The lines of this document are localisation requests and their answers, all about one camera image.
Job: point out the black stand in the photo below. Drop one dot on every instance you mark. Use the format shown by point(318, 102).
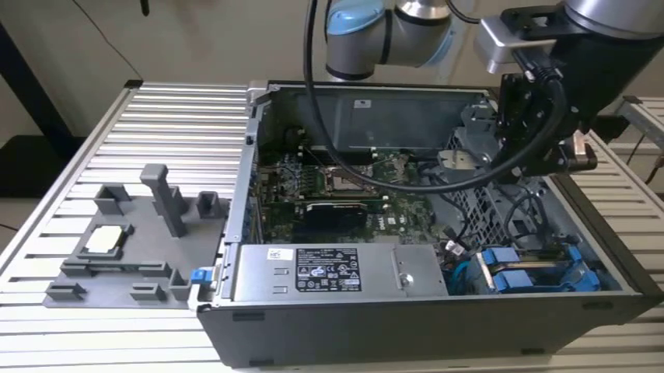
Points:
point(31, 128)

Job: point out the grey parts rack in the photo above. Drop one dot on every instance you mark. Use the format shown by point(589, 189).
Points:
point(150, 248)

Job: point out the aluminium profile frame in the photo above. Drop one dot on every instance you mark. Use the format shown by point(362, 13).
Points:
point(646, 114)

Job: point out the CPU socket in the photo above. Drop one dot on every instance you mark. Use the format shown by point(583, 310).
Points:
point(349, 182)

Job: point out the black open PC case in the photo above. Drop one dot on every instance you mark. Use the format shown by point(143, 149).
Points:
point(364, 334)

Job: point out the green motherboard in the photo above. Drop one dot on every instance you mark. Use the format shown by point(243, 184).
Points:
point(405, 217)

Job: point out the grey metal disk bay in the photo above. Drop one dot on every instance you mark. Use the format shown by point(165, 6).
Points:
point(477, 210)

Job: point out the silver CPU chip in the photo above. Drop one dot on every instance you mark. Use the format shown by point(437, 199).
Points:
point(104, 239)

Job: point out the hard disk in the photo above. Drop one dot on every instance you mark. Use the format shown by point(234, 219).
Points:
point(503, 256)

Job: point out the blue case latch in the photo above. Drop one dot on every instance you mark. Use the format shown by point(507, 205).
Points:
point(199, 276)

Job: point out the black graphics card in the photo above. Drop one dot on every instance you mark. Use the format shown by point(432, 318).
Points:
point(334, 217)

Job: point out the blue disk carrier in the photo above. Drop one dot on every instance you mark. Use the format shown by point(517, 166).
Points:
point(511, 281)

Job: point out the silver power supply unit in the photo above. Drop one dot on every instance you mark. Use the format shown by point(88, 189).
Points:
point(373, 272)

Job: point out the grey metal bay latch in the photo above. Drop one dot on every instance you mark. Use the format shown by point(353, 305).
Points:
point(459, 160)

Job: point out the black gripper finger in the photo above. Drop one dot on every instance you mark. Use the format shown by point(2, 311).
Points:
point(535, 165)

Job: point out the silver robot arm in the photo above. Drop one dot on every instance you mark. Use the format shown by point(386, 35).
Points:
point(358, 46)

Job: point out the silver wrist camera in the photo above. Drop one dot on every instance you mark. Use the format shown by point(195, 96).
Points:
point(500, 46)

